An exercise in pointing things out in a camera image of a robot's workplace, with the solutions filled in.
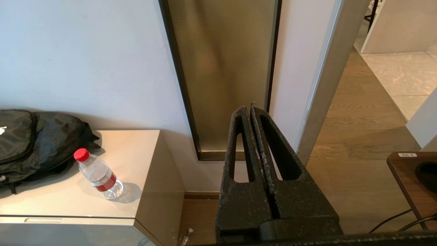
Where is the grey brown door frame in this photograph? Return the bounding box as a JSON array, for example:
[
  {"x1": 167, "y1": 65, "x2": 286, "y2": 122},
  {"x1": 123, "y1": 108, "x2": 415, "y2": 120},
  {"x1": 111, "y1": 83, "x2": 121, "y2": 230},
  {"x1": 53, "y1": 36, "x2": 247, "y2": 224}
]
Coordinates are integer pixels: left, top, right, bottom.
[{"x1": 296, "y1": 0, "x2": 371, "y2": 166}]

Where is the dark brown wooden object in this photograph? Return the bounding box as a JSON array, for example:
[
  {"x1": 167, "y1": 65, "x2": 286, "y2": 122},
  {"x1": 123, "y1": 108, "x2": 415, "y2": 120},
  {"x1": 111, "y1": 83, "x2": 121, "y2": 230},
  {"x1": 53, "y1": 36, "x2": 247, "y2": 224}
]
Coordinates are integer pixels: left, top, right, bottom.
[{"x1": 387, "y1": 151, "x2": 437, "y2": 230}]

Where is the black Camel logo backpack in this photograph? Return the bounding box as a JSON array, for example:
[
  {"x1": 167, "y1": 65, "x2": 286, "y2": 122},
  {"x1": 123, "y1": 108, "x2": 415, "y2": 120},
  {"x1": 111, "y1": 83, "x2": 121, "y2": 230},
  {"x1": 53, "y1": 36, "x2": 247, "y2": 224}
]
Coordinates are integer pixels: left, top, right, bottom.
[{"x1": 0, "y1": 109, "x2": 101, "y2": 194}]

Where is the empty clear plastic bottle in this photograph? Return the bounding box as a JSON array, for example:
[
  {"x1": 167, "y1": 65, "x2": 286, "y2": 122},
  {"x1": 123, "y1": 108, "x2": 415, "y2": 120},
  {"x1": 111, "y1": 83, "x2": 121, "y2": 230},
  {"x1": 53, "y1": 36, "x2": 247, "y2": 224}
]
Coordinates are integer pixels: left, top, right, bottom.
[{"x1": 178, "y1": 228, "x2": 195, "y2": 246}]

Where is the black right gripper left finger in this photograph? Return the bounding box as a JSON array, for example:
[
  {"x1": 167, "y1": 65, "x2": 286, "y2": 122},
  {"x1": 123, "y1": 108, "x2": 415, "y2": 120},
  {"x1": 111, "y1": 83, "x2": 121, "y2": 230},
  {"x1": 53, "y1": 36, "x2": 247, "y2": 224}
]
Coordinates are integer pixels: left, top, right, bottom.
[{"x1": 215, "y1": 106, "x2": 281, "y2": 241}]

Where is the beige low cabinet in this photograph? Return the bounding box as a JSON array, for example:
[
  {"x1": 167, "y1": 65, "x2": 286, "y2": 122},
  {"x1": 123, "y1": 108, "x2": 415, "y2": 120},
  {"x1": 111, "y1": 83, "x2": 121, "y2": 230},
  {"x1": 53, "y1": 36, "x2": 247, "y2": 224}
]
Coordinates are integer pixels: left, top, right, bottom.
[{"x1": 0, "y1": 129, "x2": 186, "y2": 246}]

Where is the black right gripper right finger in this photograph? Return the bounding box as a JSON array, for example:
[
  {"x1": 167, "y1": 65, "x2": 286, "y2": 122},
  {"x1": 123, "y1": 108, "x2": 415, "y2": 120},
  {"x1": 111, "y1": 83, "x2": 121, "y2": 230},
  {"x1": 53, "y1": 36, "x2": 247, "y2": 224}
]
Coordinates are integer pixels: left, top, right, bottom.
[{"x1": 250, "y1": 104, "x2": 343, "y2": 240}]

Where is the black metal furniture leg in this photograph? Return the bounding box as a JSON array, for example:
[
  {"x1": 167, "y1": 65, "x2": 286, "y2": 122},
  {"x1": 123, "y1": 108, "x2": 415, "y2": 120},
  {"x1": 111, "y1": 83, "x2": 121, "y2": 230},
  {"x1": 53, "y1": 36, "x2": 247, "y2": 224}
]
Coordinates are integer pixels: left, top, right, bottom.
[{"x1": 363, "y1": 0, "x2": 380, "y2": 33}]

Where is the black floor cable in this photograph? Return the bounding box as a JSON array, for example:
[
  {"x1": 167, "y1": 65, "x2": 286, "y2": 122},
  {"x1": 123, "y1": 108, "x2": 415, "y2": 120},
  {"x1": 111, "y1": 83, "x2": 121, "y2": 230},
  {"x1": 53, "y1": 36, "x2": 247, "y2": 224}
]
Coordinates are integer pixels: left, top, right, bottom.
[
  {"x1": 369, "y1": 208, "x2": 413, "y2": 234},
  {"x1": 398, "y1": 214, "x2": 437, "y2": 233}
]

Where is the clear water bottle red cap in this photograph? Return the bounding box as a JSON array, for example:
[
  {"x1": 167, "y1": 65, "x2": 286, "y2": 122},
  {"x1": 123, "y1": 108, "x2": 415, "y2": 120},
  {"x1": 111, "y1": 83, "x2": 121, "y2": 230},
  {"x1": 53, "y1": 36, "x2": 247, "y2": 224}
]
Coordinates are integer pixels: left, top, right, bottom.
[{"x1": 74, "y1": 148, "x2": 124, "y2": 200}]

